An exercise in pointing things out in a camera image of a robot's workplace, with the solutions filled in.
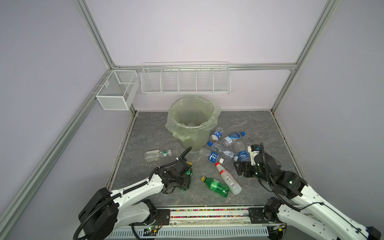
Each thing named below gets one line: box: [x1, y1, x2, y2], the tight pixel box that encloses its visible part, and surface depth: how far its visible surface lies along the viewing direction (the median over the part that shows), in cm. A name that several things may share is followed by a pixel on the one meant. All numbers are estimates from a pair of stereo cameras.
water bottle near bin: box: [211, 128, 223, 141], surface depth 104 cm
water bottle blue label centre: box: [206, 149, 224, 164], surface depth 91 cm
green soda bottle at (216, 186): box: [200, 176, 230, 198], surface depth 80 cm
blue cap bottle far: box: [222, 131, 246, 147], surface depth 98 cm
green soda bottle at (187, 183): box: [179, 171, 193, 191], surface depth 75 cm
